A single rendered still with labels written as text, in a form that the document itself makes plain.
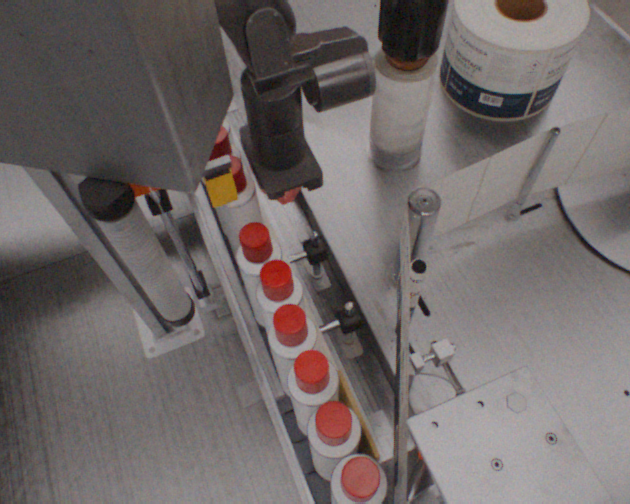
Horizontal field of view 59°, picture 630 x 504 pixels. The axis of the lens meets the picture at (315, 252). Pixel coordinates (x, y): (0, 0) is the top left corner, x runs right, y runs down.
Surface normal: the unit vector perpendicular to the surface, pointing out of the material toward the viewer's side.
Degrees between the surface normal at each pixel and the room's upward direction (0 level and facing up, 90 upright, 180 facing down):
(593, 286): 0
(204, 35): 90
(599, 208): 0
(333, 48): 69
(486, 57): 90
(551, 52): 90
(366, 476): 3
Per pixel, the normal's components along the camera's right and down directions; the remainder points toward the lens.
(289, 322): -0.04, -0.54
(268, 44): 0.33, 0.57
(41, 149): -0.21, 0.85
